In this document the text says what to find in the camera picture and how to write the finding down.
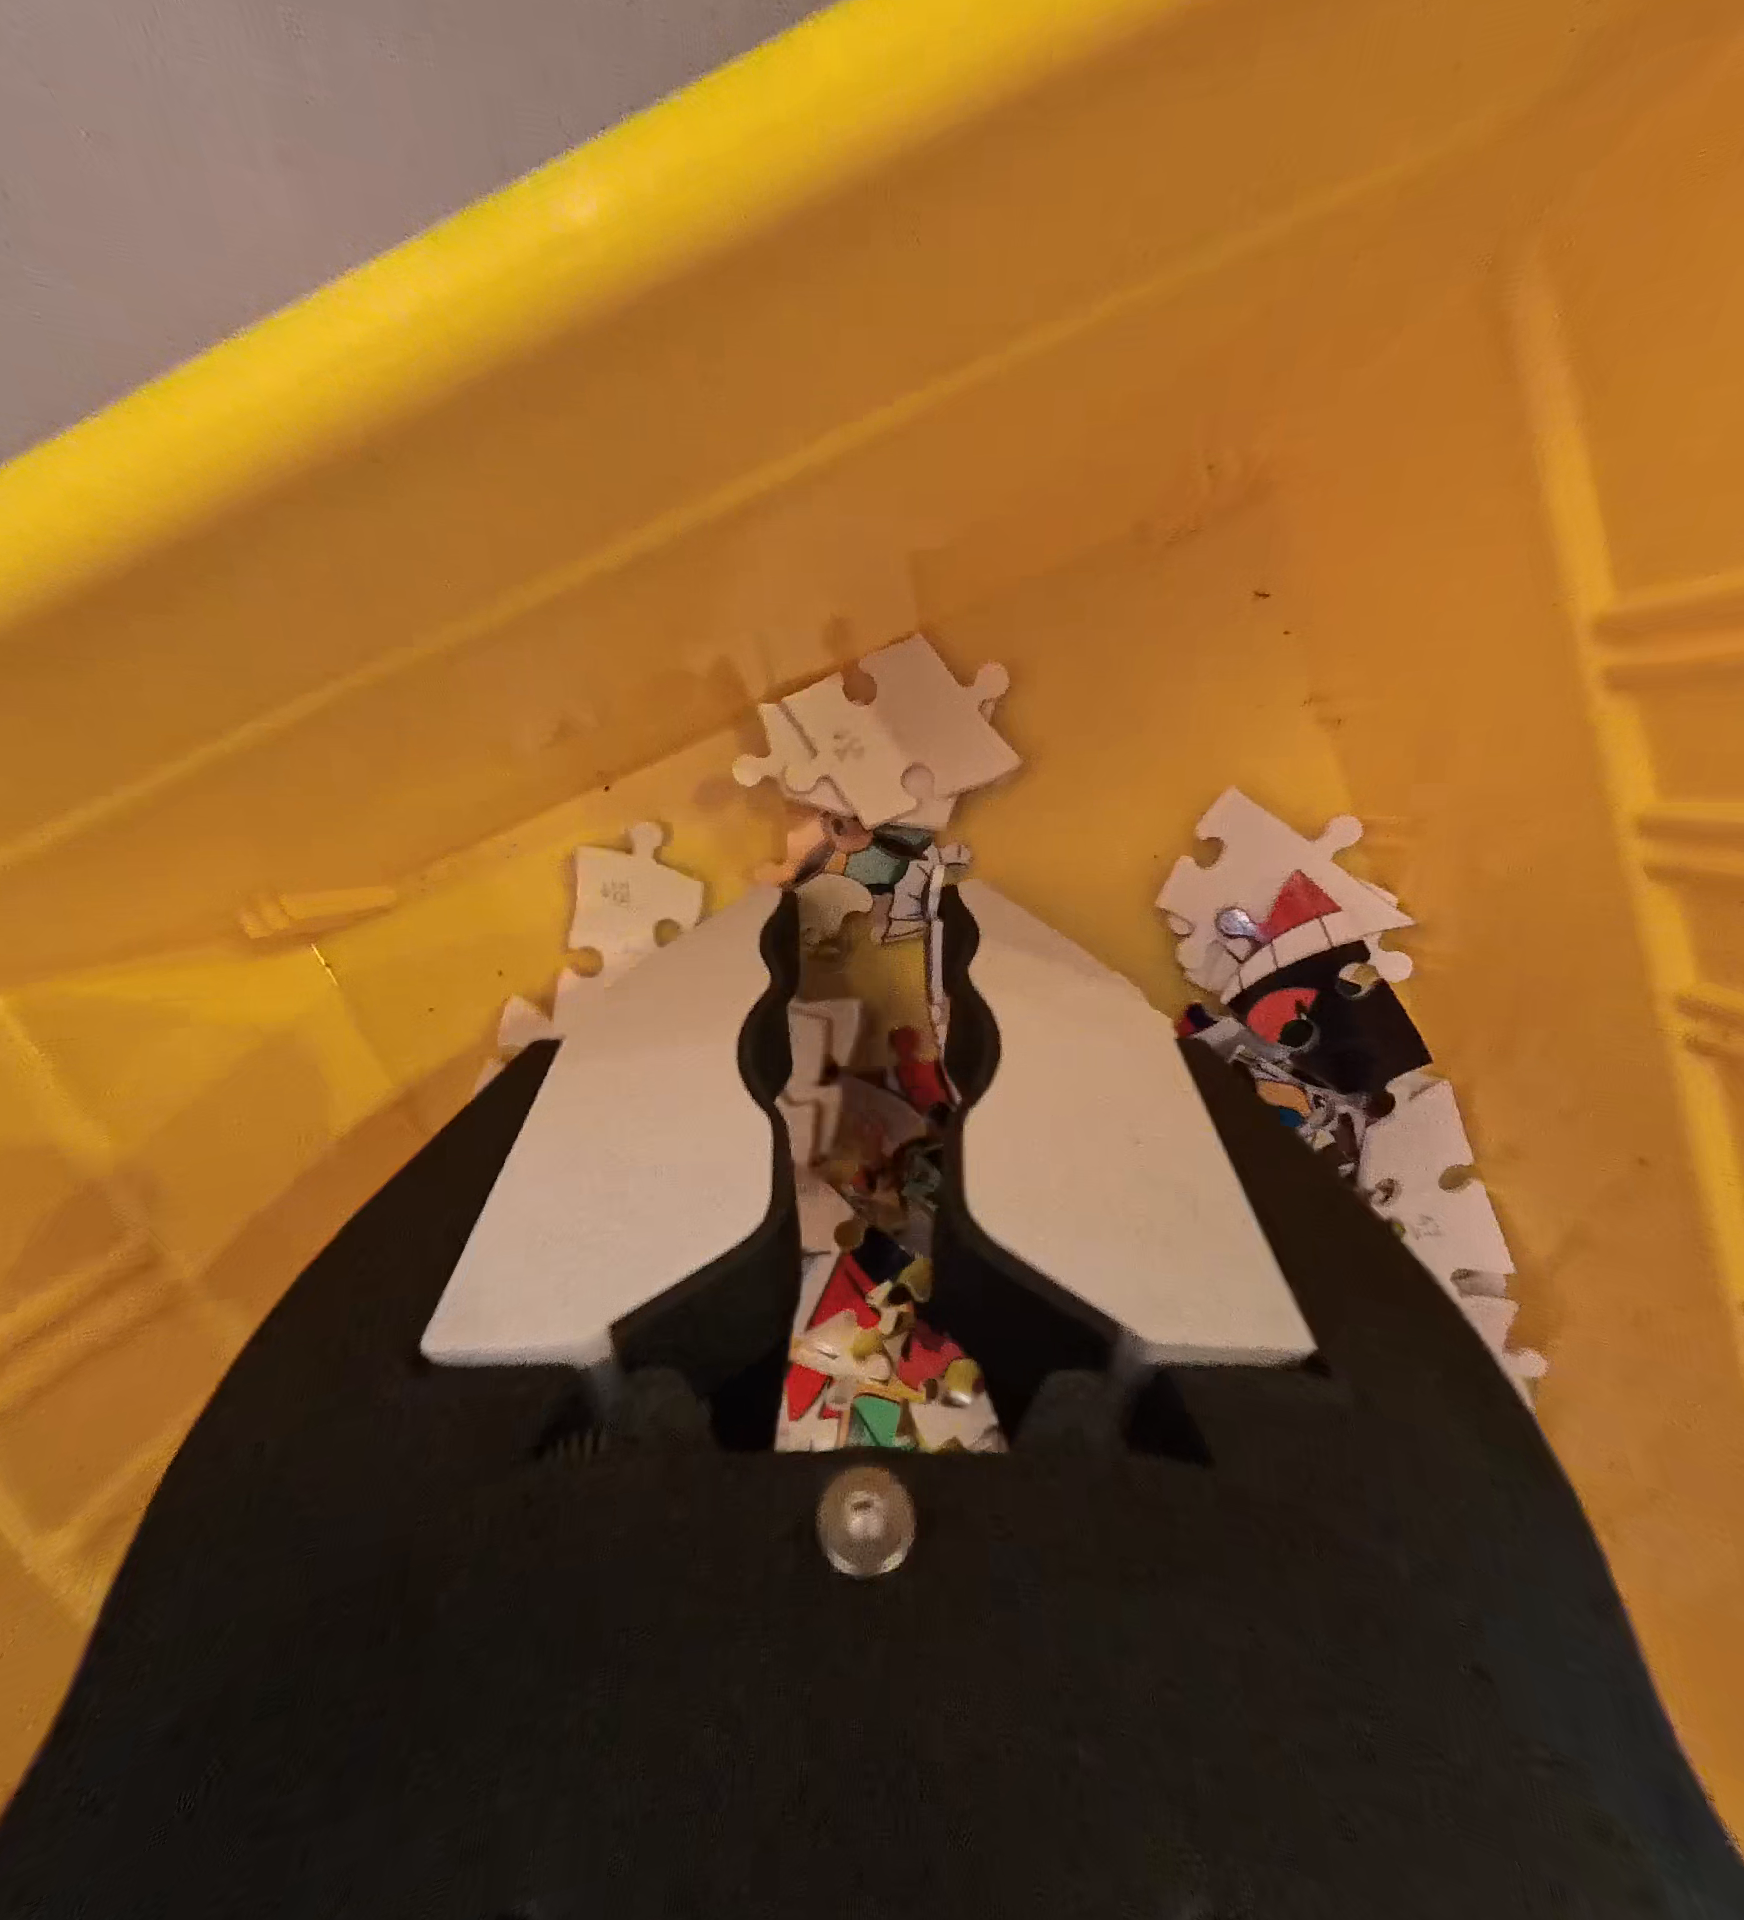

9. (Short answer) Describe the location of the pile of puzzle pieces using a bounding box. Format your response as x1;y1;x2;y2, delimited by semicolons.
471;634;1547;1458

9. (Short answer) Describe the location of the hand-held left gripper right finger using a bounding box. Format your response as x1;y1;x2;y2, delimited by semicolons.
936;879;1319;1452

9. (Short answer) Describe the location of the yellow plastic bin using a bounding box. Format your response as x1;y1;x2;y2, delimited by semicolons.
0;0;1744;1920

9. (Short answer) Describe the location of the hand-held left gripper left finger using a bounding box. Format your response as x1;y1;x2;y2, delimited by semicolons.
421;886;800;1452

